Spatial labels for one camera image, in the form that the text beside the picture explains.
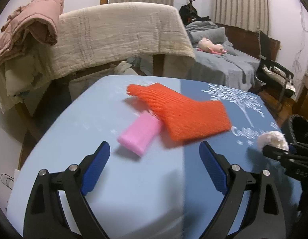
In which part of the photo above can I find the orange foam net sleeve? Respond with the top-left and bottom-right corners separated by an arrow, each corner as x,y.
127,83 -> 232,142

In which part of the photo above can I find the pink foam block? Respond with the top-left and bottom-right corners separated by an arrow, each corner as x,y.
117,111 -> 163,157

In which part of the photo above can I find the black lined trash bin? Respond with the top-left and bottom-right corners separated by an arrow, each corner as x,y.
281,114 -> 308,147

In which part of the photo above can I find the black office chair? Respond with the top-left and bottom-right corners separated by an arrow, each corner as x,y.
255,30 -> 296,113

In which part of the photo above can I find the silver cushion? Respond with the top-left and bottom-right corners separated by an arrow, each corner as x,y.
262,66 -> 286,88

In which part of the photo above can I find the bed with grey sheet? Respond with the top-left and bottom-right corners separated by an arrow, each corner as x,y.
185,21 -> 259,91

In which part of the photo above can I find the blue coffee tree mat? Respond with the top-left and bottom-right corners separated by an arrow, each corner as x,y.
7,75 -> 301,238

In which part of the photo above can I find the wooden bed headboard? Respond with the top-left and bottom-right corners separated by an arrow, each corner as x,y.
217,23 -> 281,62

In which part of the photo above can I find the pink plush toy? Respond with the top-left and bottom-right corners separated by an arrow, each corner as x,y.
198,37 -> 227,55

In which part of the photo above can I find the grey pillow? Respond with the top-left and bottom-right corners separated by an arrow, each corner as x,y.
189,27 -> 227,44

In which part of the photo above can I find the right beige curtain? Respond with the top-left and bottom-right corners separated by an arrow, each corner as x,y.
212,0 -> 269,34

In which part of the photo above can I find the wooden coat rack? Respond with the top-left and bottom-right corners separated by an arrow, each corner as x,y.
179,0 -> 211,26

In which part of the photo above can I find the beige quilt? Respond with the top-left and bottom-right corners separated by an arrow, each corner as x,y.
38,2 -> 196,80

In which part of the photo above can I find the pink padded jacket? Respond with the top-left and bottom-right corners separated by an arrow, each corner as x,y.
0,0 -> 64,65

